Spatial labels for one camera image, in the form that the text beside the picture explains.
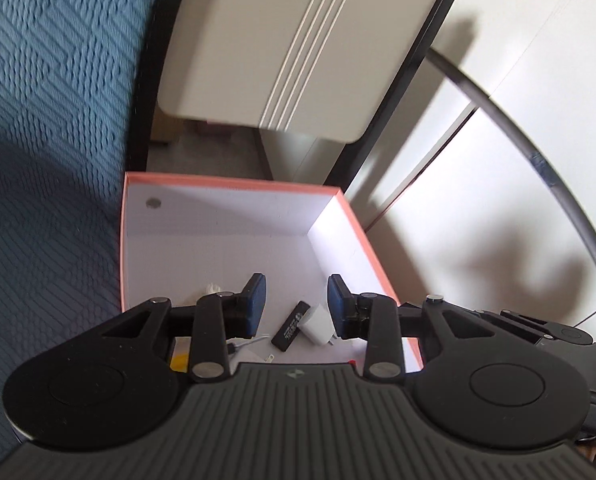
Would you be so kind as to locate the black usb stick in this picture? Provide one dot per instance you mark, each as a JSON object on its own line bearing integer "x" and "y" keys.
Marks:
{"x": 290, "y": 327}

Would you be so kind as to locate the yellow plastic item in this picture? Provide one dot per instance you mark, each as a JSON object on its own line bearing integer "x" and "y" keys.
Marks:
{"x": 180, "y": 361}

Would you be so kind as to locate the black vertical panel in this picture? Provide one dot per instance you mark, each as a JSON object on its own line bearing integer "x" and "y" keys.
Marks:
{"x": 408, "y": 80}

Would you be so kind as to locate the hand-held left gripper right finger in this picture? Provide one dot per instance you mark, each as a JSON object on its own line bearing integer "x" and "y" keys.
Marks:
{"x": 339, "y": 305}

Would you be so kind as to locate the pink cardboard box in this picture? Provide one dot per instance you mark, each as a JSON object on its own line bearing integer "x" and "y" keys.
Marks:
{"x": 227, "y": 230}

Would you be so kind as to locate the black curved tube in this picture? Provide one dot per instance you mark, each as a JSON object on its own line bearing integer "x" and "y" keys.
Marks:
{"x": 543, "y": 165}

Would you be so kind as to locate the white fuzzy hair claw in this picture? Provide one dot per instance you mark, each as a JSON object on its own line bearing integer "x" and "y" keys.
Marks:
{"x": 211, "y": 288}

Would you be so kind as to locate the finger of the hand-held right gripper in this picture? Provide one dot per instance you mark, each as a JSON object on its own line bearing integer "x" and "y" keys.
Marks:
{"x": 553, "y": 331}

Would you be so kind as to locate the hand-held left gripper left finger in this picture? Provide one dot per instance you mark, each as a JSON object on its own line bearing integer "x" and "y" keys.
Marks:
{"x": 255, "y": 305}

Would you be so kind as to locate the black bed frame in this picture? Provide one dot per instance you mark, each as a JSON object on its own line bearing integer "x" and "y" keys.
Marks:
{"x": 147, "y": 85}

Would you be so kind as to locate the white charger plug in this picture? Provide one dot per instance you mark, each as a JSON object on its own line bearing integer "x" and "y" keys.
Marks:
{"x": 315, "y": 327}

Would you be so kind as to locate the blue textured blanket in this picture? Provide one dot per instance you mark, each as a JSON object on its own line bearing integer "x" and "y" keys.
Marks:
{"x": 52, "y": 110}

